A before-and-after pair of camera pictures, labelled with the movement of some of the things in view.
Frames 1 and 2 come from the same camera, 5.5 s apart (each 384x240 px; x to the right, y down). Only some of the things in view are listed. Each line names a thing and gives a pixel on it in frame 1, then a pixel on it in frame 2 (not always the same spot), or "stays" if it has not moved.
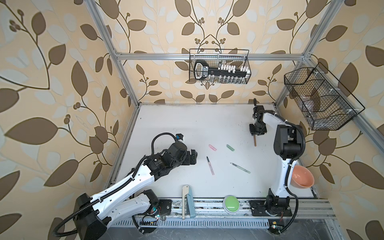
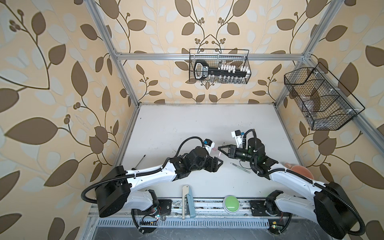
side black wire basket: [327, 104] stays
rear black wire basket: [229, 66] stays
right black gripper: [252, 131] -> [227, 146]
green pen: [241, 168] stays
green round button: [231, 204] stays
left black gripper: [189, 161] -> [212, 168]
